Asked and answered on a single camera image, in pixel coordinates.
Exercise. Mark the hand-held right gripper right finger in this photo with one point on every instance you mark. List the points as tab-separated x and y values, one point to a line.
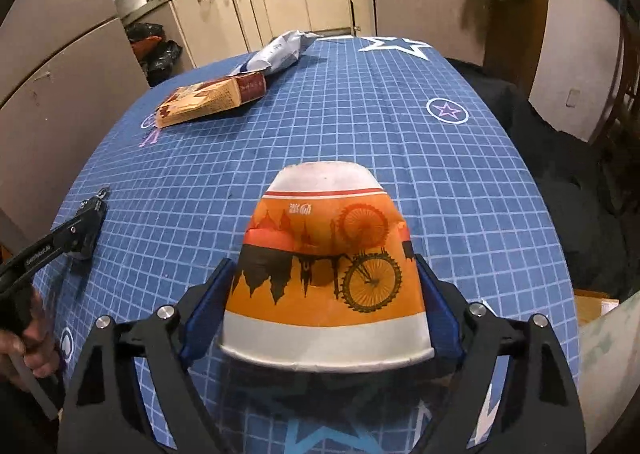
442	324

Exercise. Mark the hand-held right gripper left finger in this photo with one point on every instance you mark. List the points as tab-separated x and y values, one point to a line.
205	319

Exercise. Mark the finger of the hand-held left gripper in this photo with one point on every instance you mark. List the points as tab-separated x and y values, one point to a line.
90	229

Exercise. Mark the orange and white paper cup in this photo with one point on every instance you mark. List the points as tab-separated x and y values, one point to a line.
325	284

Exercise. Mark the person's left hand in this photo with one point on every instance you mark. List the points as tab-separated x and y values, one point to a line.
40	349

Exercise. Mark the cardboard box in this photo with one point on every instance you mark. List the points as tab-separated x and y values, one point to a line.
597	309

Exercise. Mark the beige refrigerator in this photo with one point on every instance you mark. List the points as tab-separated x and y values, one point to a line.
55	58

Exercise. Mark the brown cardboard carton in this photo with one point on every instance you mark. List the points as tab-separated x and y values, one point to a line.
210	101

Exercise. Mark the large white plastic bag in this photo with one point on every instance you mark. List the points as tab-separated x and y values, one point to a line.
615	374

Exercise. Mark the black plastic bags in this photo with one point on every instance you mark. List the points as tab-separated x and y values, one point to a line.
155	51

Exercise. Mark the blue grid tablecloth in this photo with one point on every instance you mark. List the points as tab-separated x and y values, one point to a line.
350	123

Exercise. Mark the grey blue pouch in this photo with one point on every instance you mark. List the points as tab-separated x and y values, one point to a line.
277	53

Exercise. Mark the wooden chair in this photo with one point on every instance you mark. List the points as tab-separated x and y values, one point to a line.
625	123

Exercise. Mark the white wall socket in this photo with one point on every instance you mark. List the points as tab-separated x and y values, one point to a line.
574	97

